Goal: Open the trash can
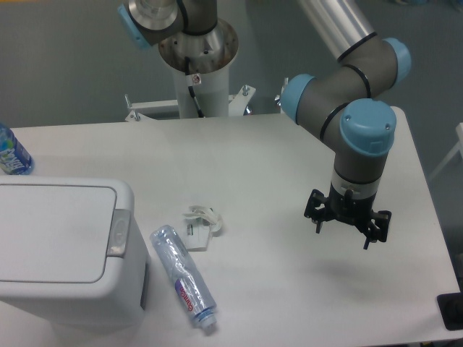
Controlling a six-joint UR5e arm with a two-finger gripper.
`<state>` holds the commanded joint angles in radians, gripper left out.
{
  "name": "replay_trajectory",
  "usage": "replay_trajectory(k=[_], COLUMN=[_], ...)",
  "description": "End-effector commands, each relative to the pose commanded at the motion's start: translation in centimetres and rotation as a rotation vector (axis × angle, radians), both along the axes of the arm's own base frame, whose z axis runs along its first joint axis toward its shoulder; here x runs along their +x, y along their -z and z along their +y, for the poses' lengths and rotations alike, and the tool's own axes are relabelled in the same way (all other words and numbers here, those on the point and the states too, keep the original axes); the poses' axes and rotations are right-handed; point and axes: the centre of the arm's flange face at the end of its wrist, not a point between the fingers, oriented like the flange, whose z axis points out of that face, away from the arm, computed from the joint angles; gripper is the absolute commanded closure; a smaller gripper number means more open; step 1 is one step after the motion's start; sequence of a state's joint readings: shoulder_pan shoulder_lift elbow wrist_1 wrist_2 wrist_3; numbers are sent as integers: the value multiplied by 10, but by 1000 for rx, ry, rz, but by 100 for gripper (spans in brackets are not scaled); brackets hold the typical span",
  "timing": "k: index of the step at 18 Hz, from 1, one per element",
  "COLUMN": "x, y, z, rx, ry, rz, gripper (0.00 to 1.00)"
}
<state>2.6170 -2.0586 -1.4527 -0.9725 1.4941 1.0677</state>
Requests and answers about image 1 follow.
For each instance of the blue labelled water bottle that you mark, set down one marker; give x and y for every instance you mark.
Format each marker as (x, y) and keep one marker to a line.
(15, 159)

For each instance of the white frame at right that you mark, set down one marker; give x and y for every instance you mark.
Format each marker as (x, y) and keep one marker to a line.
(456, 150)

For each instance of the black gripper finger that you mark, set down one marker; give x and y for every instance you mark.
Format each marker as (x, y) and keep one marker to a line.
(376, 227)
(318, 209)

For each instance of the crumpled white paper box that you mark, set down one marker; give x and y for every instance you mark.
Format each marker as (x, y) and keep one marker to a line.
(202, 223)

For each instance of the empty clear plastic bottle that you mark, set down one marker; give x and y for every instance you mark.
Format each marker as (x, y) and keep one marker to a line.
(186, 279)

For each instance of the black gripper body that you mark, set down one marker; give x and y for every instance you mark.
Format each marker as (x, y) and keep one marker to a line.
(347, 209)

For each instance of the white trash can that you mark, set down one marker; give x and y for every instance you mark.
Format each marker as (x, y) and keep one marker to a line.
(71, 250)

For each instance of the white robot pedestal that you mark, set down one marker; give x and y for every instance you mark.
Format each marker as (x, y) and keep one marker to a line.
(199, 65)

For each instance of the black device at table edge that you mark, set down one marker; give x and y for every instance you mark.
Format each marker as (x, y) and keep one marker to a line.
(450, 306)

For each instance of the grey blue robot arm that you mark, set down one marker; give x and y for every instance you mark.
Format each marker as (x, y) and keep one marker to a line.
(341, 110)

